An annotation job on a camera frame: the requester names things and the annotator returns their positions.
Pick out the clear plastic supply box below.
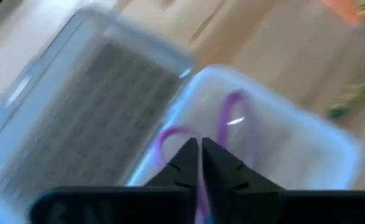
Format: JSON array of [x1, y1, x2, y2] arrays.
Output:
[[0, 6, 365, 224]]

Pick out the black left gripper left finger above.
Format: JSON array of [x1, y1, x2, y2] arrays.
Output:
[[144, 138, 200, 188]]

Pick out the purple-handled scissors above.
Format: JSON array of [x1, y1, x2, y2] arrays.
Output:
[[152, 89, 262, 224]]

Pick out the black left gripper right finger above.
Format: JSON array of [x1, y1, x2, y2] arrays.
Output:
[[201, 138, 285, 191]]

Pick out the orange-red highlighter pen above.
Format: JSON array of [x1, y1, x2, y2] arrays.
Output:
[[321, 0, 365, 25]]

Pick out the dark green slim marker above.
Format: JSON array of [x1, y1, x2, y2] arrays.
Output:
[[327, 80, 365, 119]]

